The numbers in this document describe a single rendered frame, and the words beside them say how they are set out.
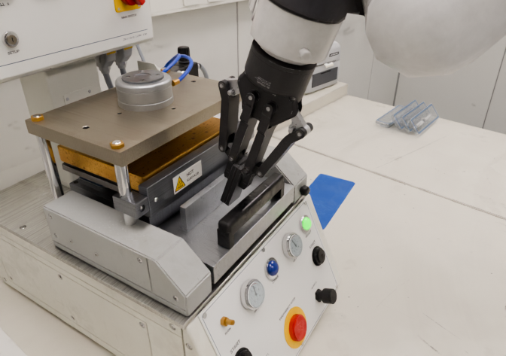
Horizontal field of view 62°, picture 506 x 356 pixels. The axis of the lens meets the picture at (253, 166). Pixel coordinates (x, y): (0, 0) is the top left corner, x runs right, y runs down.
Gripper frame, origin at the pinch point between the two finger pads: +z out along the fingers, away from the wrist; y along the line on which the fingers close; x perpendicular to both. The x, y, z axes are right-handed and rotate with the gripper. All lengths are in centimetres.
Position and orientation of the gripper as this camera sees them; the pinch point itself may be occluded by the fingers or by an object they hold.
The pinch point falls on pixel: (236, 181)
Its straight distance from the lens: 58.8
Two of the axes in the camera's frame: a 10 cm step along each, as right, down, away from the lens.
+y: 8.0, 5.4, -2.6
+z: -2.9, 7.3, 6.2
